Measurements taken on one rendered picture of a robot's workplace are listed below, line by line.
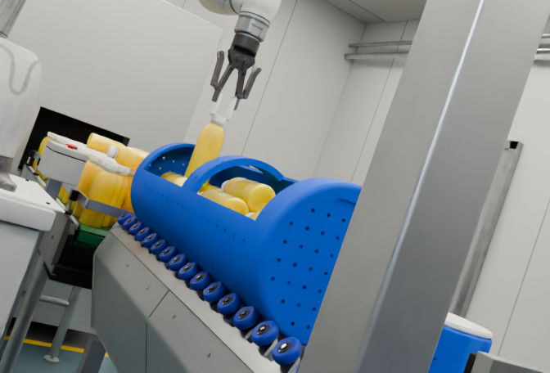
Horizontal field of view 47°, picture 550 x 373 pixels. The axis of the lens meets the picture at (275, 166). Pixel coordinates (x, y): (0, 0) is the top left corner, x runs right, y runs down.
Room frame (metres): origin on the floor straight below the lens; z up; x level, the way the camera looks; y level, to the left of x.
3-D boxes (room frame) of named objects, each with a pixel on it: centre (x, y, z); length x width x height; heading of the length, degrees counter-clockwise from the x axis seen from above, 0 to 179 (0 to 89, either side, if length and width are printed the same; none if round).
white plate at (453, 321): (1.56, -0.49, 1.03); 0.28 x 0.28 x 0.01
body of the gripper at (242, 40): (1.75, 0.19, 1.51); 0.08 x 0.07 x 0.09; 116
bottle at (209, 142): (1.75, 0.19, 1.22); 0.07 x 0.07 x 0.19
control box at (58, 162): (1.97, 0.62, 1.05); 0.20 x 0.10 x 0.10; 27
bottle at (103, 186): (1.95, 0.47, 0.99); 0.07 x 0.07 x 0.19
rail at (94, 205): (1.99, 0.31, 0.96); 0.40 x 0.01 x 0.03; 117
